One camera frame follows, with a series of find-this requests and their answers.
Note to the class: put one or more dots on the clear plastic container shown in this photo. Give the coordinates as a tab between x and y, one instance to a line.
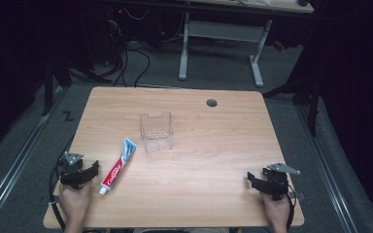
157	132

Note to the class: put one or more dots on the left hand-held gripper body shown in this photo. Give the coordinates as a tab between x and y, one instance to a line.
73	171

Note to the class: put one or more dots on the black zigzag floor tape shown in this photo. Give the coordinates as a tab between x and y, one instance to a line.
68	116

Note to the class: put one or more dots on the person's right hand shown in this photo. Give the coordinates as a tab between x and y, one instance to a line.
277	212

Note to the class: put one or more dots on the dark round table grommet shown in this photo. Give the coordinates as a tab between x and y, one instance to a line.
211	103

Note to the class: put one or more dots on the red and blue toothpaste tube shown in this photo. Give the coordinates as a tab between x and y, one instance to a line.
118	168

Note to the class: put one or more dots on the white-framed wooden desk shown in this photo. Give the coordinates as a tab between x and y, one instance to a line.
223	30

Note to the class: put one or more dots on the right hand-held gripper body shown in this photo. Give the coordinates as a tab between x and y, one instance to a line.
277	183

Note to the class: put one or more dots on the small red object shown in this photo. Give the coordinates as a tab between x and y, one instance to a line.
279	46

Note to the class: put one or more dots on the black metal stand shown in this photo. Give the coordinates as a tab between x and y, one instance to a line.
307	93
55	77

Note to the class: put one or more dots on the person's left hand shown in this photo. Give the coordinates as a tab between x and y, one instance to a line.
74	202

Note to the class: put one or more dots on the metal floor rail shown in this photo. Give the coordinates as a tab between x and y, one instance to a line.
19	161
328	174

